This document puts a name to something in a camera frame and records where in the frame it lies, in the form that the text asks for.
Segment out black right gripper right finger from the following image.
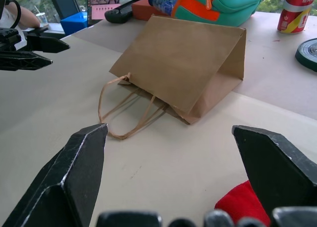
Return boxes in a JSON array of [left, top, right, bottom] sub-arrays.
[[231, 124, 317, 214]]

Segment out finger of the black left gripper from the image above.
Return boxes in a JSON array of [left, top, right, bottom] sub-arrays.
[[26, 26, 71, 54], [0, 50, 53, 71]]

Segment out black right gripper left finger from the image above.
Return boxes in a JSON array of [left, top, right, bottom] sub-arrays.
[[0, 123, 109, 227]]

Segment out clear glass cup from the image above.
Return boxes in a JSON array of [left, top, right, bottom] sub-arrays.
[[35, 12, 49, 25]]

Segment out blue plastic box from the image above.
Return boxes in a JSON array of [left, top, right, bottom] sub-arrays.
[[59, 12, 89, 37]]

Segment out red cloth item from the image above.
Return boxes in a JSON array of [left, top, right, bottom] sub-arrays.
[[214, 180, 272, 227]]

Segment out screen with pink picture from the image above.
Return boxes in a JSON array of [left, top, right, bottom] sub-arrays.
[[87, 0, 122, 28]]

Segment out black game controller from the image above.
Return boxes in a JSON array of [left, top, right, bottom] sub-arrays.
[[104, 1, 136, 24]]

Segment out orange box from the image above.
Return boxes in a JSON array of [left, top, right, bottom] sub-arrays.
[[131, 0, 160, 22]]

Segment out dark green tape roll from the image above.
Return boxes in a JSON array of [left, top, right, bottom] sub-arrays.
[[294, 38, 317, 73]]

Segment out blue patterned water bottle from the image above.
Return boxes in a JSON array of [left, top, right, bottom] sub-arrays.
[[148, 0, 179, 15]]

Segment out red soda can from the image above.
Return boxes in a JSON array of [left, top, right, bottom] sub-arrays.
[[276, 0, 316, 35]]

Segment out teal and orange backpack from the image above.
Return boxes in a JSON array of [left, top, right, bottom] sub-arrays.
[[170, 0, 264, 25]]

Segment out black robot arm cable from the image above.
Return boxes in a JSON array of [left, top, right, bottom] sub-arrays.
[[4, 0, 23, 29]]

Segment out black window frame post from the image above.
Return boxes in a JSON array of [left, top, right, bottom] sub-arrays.
[[46, 0, 83, 23]]

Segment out brown paper bag with handles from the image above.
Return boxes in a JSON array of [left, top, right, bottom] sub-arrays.
[[98, 14, 248, 140]]

